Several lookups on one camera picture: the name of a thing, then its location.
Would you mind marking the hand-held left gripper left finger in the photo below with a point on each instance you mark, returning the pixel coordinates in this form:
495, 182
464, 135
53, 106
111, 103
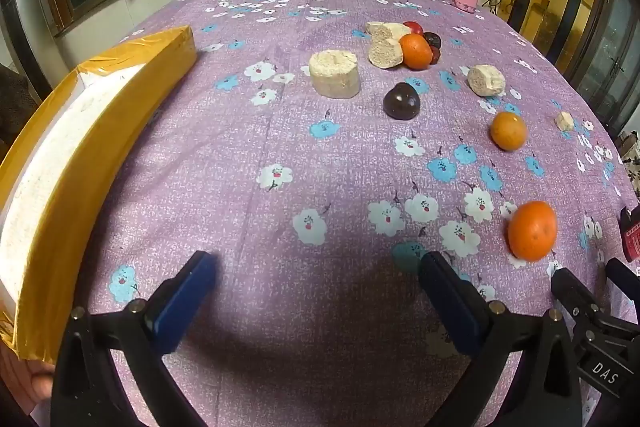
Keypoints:
185, 292

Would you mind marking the beige cylinder bun piece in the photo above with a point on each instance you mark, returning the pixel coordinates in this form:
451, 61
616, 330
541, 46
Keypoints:
486, 80

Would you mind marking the white foam box yellow tape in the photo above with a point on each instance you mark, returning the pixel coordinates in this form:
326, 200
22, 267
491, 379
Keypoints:
55, 147

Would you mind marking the red black box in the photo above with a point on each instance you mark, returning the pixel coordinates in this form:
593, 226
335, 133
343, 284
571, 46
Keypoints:
631, 237

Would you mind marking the red round fruit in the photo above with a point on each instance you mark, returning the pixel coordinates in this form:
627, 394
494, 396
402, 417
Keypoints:
413, 28

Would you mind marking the beige round bun piece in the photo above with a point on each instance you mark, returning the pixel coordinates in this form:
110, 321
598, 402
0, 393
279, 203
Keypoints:
385, 53

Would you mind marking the purple floral tablecloth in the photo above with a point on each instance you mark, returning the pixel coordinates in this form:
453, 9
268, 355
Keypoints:
250, 157

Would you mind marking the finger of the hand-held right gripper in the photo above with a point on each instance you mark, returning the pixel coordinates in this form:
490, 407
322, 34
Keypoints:
575, 294
624, 274

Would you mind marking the dark purple round fruit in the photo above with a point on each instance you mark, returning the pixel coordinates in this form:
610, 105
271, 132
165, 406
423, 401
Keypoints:
402, 102

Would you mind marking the orange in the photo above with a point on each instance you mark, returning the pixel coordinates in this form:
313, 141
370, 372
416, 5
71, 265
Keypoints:
533, 231
415, 52
508, 131

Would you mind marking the small beige bun chunk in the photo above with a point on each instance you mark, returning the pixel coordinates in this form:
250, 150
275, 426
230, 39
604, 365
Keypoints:
565, 121

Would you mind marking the beige angular bun piece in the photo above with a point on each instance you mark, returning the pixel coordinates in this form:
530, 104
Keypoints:
382, 29

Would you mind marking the large round foam cake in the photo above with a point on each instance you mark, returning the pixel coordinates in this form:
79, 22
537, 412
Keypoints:
334, 74

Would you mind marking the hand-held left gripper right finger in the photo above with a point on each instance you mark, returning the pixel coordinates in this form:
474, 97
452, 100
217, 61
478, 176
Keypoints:
450, 302

